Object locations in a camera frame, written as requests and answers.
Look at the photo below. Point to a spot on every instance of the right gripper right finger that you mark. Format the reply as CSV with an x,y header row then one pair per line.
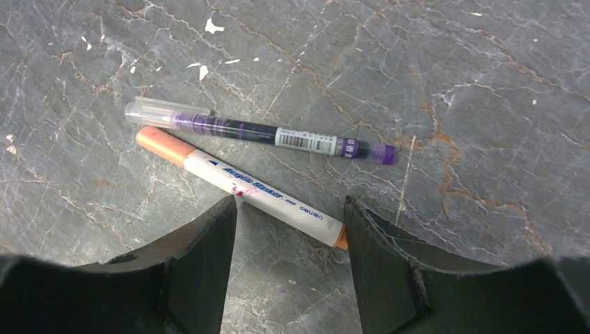
x,y
406,285

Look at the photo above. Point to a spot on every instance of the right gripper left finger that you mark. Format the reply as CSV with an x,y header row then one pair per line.
x,y
175,284

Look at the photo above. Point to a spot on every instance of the orange cap white marker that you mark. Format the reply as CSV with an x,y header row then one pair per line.
x,y
277,203

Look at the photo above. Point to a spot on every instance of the purple gel pen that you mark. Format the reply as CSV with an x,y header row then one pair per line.
x,y
182,117

